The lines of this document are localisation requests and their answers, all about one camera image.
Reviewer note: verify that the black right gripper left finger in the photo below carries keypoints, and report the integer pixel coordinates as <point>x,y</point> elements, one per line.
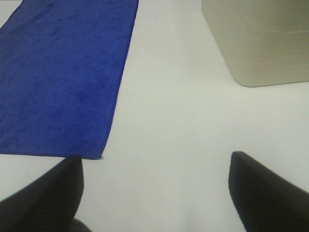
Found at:
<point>49,203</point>

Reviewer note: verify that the beige storage box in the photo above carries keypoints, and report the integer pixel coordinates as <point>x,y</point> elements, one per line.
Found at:
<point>263,42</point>

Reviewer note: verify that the blue towel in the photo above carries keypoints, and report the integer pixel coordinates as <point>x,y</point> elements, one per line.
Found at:
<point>61,65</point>

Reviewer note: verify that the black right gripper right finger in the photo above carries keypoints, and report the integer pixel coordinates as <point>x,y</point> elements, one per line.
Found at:
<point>266,202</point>

